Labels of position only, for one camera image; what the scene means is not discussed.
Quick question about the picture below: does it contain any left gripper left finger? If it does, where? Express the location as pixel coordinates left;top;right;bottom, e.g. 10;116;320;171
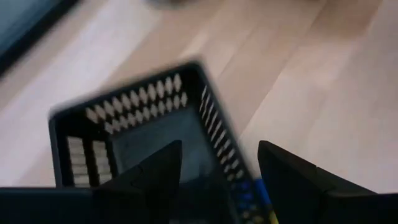
95;140;183;190

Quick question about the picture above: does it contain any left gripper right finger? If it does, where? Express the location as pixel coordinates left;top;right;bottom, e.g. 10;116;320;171
257;139;377;200

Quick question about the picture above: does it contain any blue stapler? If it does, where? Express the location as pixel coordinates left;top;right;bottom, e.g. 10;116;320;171
234;177;271;218

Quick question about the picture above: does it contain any black plastic basket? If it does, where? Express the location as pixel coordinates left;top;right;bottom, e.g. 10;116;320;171
48;61;276;224

